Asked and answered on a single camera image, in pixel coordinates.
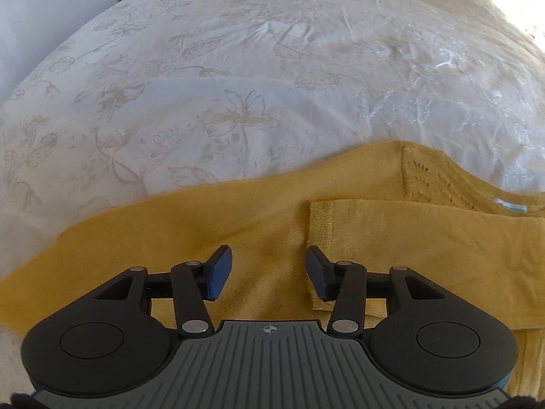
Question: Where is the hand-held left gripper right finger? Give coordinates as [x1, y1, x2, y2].
[306, 245, 443, 336]

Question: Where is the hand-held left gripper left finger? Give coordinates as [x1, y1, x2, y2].
[91, 245, 234, 336]

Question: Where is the yellow knit sweater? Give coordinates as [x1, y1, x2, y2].
[0, 140, 545, 409]

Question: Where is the white floral bedspread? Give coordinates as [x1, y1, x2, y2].
[0, 0, 545, 397]

